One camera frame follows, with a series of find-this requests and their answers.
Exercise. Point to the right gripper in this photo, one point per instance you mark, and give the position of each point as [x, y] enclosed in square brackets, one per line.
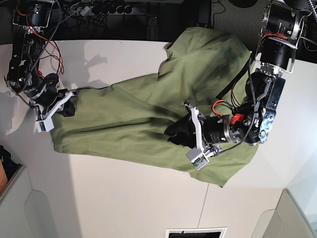
[47, 95]

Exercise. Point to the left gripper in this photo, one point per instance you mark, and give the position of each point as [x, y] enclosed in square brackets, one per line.
[204, 134]

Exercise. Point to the green t-shirt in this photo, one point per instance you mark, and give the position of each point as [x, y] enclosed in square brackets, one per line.
[127, 120]

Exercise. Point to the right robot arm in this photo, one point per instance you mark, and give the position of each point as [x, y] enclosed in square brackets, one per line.
[24, 77]

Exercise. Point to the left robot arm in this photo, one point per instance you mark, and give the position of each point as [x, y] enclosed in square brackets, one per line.
[252, 96]

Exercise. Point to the black multi-socket power strip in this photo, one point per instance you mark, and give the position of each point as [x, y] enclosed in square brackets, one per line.
[101, 8]

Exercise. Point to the metal table leg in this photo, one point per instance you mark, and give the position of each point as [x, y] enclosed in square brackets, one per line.
[152, 27]

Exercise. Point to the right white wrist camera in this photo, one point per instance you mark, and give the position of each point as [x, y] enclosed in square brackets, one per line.
[45, 125]

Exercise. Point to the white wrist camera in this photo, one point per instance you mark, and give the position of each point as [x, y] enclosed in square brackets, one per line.
[198, 158]
[45, 125]

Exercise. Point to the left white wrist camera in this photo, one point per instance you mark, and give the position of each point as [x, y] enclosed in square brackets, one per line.
[198, 158]

